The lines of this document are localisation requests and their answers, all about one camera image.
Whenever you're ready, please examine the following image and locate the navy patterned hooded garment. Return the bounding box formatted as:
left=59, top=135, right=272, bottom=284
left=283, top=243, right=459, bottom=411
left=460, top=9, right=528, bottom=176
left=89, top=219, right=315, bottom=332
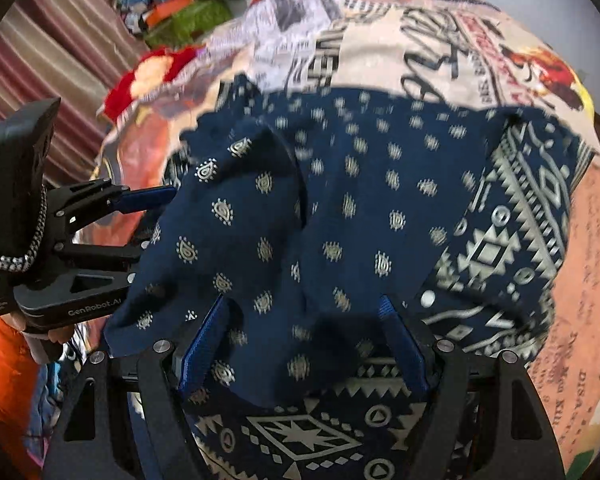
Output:
left=104, top=76, right=592, bottom=479

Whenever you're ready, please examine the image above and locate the left hand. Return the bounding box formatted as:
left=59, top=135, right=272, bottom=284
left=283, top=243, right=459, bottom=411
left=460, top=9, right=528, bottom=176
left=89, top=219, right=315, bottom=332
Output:
left=1, top=311, right=76, bottom=344

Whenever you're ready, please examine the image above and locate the printed beige orange bedspread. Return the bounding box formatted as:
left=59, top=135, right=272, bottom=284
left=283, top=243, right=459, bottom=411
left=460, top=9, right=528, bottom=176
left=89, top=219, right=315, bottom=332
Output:
left=93, top=0, right=600, bottom=476

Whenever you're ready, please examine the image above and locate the striped red curtain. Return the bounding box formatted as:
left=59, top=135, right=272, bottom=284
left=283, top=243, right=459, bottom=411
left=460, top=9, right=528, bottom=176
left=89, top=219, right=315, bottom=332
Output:
left=0, top=0, right=147, bottom=185

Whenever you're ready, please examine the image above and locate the orange jacket sleeve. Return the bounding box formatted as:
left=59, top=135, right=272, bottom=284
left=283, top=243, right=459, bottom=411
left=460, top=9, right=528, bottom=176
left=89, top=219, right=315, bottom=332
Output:
left=0, top=319, right=41, bottom=479

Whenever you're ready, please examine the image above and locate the green bag clutter pile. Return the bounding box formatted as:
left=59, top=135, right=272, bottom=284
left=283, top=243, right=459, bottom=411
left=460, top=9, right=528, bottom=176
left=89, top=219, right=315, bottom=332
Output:
left=114, top=0, right=247, bottom=49

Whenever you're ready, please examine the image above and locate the red plush toy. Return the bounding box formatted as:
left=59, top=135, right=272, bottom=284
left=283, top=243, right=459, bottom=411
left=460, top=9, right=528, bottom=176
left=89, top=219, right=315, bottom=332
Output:
left=96, top=44, right=204, bottom=122

